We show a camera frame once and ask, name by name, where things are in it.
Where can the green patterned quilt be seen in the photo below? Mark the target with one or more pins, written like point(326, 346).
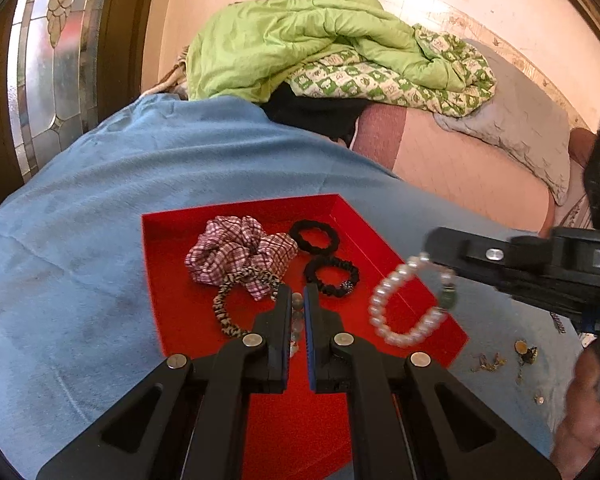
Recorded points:
point(290, 45)

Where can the stained glass door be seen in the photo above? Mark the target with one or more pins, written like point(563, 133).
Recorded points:
point(45, 85)

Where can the person's right hand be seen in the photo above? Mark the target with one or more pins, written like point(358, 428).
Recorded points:
point(587, 410)

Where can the gold disc earring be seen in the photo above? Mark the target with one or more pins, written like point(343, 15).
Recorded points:
point(525, 351)

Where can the striped floral sofa cushion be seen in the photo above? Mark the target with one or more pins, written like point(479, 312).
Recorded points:
point(575, 215)

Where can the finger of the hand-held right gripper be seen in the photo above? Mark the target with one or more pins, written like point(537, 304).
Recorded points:
point(470, 252)

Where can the red plaid scrunchie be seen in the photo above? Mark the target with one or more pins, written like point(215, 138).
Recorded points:
point(230, 250)

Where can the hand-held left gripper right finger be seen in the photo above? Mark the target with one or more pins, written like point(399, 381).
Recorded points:
point(308, 340)

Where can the pink quilted mattress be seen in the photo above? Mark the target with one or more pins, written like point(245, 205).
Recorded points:
point(455, 165)

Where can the grey quilted pillow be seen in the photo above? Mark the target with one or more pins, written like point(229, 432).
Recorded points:
point(520, 110)

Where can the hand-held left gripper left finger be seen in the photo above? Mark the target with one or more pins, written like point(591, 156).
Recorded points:
point(282, 340)

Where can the plain black scrunchie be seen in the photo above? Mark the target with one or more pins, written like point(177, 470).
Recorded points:
point(296, 234)

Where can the blue blanket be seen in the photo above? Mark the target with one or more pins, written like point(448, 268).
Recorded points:
point(80, 260)

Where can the leopard print scrunchie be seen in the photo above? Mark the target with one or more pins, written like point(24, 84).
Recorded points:
point(220, 310)

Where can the red tray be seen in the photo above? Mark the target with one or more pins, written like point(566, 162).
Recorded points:
point(300, 435)

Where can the black scrunchie with charm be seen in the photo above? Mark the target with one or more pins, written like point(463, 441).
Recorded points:
point(311, 275)

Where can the black cloth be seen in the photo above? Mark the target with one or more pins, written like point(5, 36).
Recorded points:
point(310, 110)

